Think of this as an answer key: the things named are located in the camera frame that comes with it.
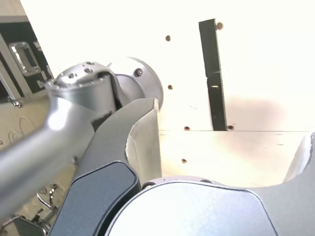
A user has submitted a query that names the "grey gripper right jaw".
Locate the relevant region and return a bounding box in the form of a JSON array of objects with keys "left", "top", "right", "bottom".
[{"left": 105, "top": 132, "right": 315, "bottom": 236}]

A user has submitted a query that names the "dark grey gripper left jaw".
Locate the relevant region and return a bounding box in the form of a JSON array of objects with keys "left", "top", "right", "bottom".
[{"left": 48, "top": 97, "right": 163, "bottom": 236}]

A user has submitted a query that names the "black tape strip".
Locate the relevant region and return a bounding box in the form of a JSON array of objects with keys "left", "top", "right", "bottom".
[{"left": 198, "top": 18, "right": 228, "bottom": 131}]

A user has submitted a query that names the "black aluminium-edged case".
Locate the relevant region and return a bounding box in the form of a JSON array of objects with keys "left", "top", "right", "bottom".
[{"left": 0, "top": 16, "right": 55, "bottom": 105}]

